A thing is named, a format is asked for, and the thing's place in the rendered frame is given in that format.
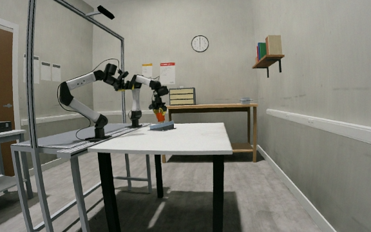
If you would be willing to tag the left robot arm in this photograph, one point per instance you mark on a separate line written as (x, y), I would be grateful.
(136, 112)

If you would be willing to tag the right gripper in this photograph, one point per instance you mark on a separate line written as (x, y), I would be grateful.
(119, 85)

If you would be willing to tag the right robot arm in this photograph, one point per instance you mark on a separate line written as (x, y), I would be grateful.
(68, 100)

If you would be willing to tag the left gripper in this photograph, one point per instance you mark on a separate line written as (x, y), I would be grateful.
(160, 106)

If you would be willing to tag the light blue flat plate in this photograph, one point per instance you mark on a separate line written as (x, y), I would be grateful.
(161, 125)

